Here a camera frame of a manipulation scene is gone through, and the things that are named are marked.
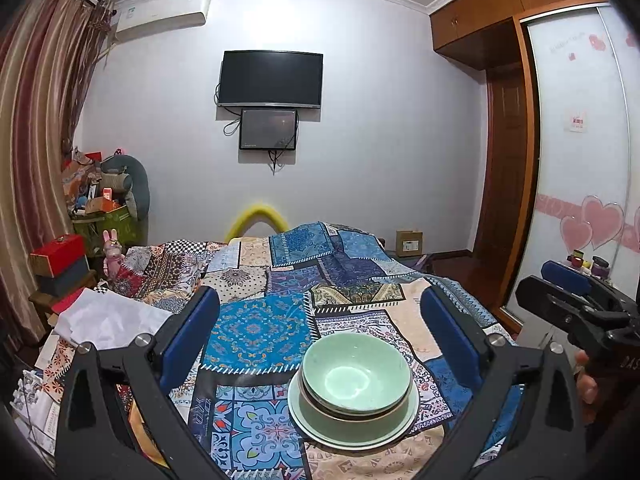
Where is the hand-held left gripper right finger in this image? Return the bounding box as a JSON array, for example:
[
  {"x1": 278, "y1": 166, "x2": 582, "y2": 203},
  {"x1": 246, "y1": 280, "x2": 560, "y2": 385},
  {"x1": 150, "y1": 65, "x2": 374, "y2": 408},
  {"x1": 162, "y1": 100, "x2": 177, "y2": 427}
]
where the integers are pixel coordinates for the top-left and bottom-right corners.
[{"x1": 420, "y1": 286, "x2": 586, "y2": 480}]

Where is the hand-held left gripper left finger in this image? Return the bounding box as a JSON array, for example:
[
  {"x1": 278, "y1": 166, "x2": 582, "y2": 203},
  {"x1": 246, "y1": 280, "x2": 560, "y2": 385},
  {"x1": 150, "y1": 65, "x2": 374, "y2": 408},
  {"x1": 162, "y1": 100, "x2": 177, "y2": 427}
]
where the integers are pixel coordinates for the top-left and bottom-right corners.
[{"x1": 55, "y1": 287, "x2": 221, "y2": 480}]

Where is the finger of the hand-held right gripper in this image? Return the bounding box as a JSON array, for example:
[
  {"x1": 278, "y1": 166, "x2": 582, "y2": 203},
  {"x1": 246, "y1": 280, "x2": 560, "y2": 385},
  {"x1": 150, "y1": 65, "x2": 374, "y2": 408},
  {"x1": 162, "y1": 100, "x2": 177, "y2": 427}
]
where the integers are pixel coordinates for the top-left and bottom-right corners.
[
  {"x1": 515, "y1": 277, "x2": 583, "y2": 336},
  {"x1": 542, "y1": 260, "x2": 618, "y2": 306}
]

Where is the green bowl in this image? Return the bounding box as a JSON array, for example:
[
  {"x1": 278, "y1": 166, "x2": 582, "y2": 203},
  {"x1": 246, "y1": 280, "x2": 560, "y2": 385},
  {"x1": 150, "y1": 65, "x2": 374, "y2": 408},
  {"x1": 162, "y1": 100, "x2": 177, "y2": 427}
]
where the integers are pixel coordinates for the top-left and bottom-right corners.
[{"x1": 302, "y1": 335, "x2": 414, "y2": 410}]

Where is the pink bowl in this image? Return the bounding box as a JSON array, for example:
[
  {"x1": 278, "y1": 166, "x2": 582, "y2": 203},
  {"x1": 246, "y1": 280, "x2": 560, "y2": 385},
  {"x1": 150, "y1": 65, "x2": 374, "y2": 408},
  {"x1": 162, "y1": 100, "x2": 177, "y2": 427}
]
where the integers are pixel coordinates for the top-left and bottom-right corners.
[{"x1": 299, "y1": 375, "x2": 415, "y2": 418}]

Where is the green plate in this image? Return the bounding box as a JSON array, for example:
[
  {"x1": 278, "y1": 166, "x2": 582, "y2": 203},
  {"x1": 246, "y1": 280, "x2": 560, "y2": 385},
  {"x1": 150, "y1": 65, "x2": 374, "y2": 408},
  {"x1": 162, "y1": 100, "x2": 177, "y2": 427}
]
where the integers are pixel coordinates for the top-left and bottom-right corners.
[{"x1": 288, "y1": 377, "x2": 420, "y2": 450}]

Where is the person's right hand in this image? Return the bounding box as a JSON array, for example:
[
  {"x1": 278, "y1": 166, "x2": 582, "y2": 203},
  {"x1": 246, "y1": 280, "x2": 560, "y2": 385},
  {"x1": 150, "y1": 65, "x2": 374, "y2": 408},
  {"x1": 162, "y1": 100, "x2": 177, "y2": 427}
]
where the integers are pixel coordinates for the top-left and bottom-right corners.
[{"x1": 574, "y1": 350, "x2": 600, "y2": 407}]

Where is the patchwork blanket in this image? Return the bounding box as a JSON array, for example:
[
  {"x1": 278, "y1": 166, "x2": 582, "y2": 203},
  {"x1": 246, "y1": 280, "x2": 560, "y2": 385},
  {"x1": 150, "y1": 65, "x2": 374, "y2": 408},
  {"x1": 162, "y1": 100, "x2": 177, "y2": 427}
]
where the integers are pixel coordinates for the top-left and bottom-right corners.
[{"x1": 15, "y1": 220, "x2": 521, "y2": 480}]

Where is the white cloth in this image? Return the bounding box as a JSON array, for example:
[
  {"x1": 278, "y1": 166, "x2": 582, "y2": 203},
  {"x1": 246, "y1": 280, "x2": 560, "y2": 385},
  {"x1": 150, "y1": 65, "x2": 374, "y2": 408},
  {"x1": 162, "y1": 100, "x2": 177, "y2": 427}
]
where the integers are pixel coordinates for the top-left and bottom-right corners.
[{"x1": 55, "y1": 287, "x2": 173, "y2": 351}]

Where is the white sliding door with hearts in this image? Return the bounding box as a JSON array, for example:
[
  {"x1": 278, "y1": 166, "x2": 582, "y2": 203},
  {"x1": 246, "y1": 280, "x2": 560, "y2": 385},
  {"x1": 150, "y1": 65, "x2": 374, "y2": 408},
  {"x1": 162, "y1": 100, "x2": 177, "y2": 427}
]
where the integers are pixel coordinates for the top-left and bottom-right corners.
[{"x1": 520, "y1": 5, "x2": 640, "y2": 326}]

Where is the cardboard box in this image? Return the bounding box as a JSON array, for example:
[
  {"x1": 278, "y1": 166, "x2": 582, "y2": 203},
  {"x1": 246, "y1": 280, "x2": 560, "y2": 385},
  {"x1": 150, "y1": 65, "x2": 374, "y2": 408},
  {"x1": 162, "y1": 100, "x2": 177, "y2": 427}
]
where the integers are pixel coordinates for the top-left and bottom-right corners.
[{"x1": 396, "y1": 230, "x2": 424, "y2": 256}]

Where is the pink bunny toy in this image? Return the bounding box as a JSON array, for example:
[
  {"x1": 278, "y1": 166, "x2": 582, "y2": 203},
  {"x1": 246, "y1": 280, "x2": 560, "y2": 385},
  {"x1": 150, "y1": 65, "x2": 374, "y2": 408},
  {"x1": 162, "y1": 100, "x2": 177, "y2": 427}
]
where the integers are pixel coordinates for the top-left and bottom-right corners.
[{"x1": 102, "y1": 229, "x2": 126, "y2": 278}]

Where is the wooden door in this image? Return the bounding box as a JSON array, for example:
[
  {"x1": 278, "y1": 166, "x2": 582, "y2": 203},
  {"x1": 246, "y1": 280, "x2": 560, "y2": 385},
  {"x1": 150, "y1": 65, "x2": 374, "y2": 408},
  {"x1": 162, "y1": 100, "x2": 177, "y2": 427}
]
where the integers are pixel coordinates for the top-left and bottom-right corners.
[{"x1": 472, "y1": 67, "x2": 531, "y2": 306}]

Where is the red folder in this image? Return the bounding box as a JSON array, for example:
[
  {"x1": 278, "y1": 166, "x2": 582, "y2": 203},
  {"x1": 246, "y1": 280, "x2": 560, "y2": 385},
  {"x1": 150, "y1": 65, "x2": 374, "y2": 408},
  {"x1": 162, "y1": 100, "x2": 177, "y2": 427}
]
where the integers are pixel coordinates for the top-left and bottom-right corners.
[{"x1": 50, "y1": 287, "x2": 88, "y2": 315}]

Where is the green storage basket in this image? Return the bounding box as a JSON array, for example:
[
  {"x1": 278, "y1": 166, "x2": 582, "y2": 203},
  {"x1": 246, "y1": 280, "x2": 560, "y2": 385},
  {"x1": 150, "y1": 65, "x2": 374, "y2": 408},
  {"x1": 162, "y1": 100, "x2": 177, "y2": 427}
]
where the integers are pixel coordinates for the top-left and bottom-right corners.
[{"x1": 72, "y1": 205, "x2": 138, "y2": 256}]

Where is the dark grey box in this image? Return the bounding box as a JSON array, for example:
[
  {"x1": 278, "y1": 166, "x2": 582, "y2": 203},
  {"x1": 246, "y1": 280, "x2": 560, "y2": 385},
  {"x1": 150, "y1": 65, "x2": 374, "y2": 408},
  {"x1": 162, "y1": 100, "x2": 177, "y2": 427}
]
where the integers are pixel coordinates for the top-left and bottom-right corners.
[{"x1": 39, "y1": 257, "x2": 91, "y2": 297}]

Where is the red box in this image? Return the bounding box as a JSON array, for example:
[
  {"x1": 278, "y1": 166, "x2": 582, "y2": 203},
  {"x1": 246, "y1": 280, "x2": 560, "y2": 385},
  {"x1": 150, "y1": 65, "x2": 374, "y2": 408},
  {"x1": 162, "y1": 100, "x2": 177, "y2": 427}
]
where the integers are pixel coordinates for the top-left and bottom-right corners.
[{"x1": 29, "y1": 234, "x2": 86, "y2": 277}]

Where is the wooden stool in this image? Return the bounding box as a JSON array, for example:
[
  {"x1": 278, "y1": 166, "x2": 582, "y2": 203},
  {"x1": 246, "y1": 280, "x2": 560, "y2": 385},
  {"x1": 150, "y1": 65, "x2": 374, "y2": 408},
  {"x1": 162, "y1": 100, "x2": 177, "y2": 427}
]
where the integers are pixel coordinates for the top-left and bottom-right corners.
[{"x1": 29, "y1": 270, "x2": 98, "y2": 331}]

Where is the pile of papers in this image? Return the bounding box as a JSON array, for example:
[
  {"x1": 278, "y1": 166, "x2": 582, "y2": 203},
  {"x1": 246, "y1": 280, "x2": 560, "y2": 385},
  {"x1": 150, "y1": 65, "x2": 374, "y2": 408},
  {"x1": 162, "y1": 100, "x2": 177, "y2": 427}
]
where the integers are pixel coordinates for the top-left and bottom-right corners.
[{"x1": 10, "y1": 360, "x2": 68, "y2": 456}]

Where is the grey plush toy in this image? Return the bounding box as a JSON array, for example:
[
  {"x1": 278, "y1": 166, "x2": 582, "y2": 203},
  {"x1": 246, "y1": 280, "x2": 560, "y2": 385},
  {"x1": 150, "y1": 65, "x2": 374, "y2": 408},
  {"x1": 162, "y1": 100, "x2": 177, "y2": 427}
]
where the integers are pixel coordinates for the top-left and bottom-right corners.
[{"x1": 100, "y1": 152, "x2": 150, "y2": 221}]

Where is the green bin with clutter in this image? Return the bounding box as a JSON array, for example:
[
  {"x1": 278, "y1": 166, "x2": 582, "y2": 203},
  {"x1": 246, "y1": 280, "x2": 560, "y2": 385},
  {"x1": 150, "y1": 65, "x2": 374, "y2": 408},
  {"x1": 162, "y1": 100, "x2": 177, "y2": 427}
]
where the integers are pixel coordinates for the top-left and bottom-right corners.
[{"x1": 62, "y1": 147, "x2": 128, "y2": 216}]

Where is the small black monitor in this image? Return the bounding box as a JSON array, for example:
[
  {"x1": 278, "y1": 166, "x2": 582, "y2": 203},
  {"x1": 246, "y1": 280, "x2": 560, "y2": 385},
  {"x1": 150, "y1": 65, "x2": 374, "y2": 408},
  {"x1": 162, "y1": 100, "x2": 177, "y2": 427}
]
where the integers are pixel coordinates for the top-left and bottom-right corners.
[{"x1": 239, "y1": 107, "x2": 300, "y2": 151}]

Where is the wooden wardrobe cabinet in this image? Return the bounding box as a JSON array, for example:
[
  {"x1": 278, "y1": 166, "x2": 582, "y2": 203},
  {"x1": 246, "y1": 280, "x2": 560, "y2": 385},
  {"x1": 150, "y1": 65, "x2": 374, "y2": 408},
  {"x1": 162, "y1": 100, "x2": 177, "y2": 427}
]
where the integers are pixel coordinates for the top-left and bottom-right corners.
[{"x1": 430, "y1": 0, "x2": 608, "y2": 68}]

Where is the striped curtain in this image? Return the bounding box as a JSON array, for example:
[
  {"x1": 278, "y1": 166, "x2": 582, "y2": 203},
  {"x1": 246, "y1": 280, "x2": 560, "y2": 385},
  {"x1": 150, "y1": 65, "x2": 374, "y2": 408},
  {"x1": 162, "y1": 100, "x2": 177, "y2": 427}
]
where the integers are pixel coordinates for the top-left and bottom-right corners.
[{"x1": 0, "y1": 0, "x2": 116, "y2": 321}]

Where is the white air conditioner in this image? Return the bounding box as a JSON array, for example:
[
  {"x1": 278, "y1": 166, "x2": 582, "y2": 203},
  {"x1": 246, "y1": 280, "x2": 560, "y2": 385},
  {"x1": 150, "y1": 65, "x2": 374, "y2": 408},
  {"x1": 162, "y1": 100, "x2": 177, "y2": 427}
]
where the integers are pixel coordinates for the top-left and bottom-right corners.
[{"x1": 112, "y1": 0, "x2": 211, "y2": 41}]

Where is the black wall television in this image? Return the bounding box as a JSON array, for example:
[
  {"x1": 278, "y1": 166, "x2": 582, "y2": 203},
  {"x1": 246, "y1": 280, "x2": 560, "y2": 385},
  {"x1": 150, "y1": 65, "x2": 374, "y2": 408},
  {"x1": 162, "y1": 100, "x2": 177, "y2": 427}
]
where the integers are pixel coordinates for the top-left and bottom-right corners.
[{"x1": 218, "y1": 50, "x2": 325, "y2": 110}]

